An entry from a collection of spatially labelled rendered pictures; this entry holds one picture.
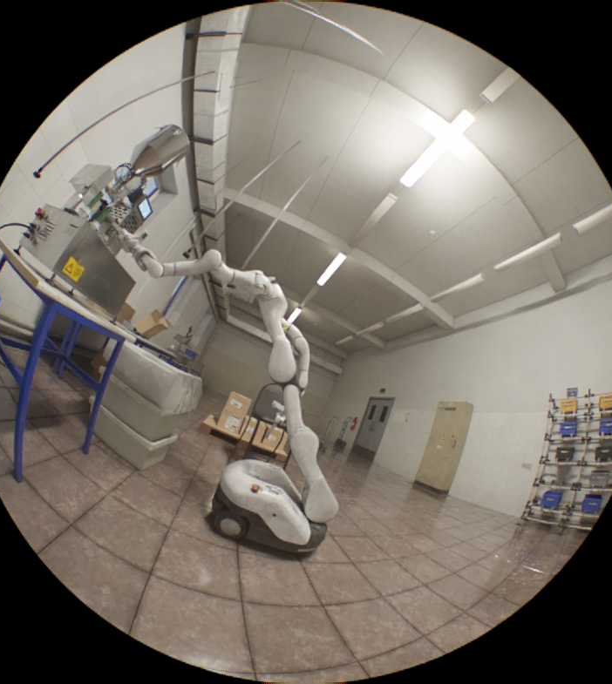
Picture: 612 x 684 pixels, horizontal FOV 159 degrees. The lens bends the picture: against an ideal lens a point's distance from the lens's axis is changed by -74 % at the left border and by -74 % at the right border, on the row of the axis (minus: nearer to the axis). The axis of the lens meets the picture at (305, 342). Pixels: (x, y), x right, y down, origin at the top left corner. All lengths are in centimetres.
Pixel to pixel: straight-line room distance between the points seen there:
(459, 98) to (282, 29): 251
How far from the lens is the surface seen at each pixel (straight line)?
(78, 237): 101
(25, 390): 95
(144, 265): 105
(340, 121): 393
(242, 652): 89
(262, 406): 231
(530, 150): 414
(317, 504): 129
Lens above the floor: 79
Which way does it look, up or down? 17 degrees up
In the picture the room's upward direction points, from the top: 22 degrees clockwise
